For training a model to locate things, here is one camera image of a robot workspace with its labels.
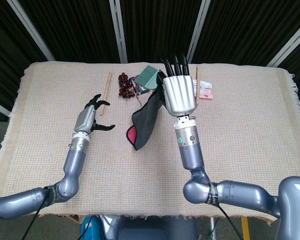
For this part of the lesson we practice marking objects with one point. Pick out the metal table leg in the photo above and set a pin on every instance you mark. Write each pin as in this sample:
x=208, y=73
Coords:
x=212, y=228

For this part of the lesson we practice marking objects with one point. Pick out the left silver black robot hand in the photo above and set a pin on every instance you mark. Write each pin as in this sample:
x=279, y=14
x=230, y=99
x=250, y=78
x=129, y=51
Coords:
x=85, y=120

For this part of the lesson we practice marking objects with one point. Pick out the pink and white packet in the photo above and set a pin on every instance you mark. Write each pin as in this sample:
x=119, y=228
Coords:
x=206, y=91

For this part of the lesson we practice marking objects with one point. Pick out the green plastic dustpan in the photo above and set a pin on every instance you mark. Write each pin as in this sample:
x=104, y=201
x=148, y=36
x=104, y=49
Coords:
x=146, y=78

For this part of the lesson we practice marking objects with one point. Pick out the dark pleated curtain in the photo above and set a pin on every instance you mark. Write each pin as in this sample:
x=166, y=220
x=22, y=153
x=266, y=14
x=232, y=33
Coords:
x=75, y=30

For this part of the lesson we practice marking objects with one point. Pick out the pink cloth with black trim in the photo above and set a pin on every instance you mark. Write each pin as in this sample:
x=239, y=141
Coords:
x=145, y=122

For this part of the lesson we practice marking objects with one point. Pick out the blue plastic cover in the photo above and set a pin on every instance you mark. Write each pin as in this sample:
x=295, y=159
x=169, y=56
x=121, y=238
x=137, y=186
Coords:
x=88, y=228

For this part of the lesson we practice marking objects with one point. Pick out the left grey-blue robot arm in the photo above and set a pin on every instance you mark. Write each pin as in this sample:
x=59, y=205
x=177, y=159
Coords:
x=73, y=165

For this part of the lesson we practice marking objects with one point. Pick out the grey-blue robot torso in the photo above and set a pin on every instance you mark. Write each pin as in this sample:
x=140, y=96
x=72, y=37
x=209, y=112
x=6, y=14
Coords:
x=150, y=228

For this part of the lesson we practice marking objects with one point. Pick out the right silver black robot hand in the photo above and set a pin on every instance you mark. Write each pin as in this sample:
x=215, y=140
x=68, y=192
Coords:
x=180, y=95

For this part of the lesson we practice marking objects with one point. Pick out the dark red grape bunch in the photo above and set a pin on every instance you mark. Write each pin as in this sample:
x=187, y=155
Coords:
x=125, y=86

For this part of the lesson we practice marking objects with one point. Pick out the wooden stick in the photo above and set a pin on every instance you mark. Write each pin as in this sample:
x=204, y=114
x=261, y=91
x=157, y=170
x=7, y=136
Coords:
x=197, y=75
x=107, y=87

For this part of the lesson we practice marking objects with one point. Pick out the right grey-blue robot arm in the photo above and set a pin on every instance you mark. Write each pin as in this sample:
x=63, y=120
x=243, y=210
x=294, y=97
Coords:
x=192, y=155

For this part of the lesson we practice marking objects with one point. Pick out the dark snack packet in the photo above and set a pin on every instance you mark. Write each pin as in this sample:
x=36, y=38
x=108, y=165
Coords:
x=140, y=89

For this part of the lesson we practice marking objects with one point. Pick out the beige woven tablecloth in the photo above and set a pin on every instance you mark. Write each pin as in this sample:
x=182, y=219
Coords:
x=127, y=180

